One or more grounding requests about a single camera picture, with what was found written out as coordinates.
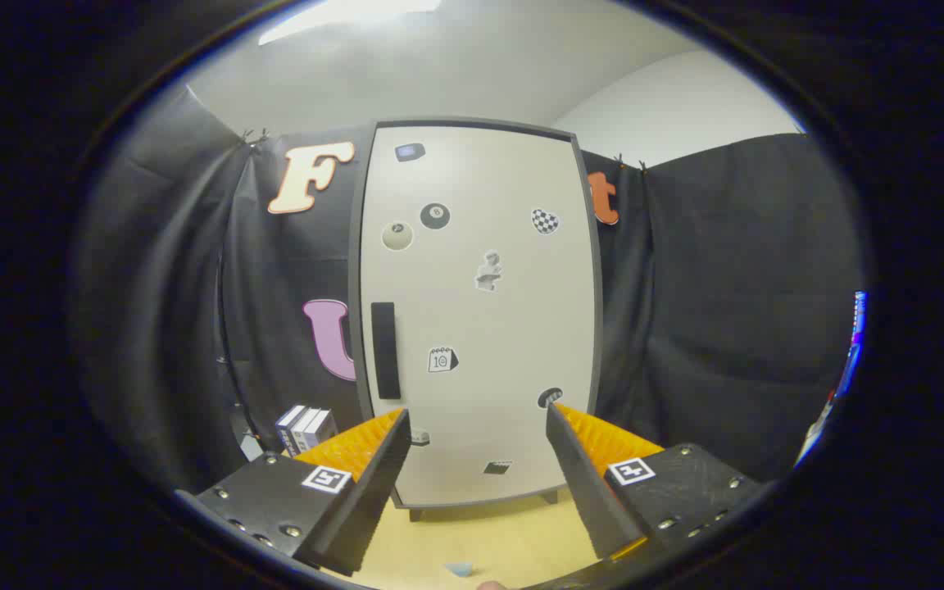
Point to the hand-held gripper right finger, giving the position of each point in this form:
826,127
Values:
587,492

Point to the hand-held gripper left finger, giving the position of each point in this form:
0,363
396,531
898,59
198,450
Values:
374,492

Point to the white blue squeeze tube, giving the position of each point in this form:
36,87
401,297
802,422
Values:
460,568

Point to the grey cabinet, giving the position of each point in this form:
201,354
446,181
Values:
354,246

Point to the black backdrop cloth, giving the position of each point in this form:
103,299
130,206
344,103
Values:
726,287

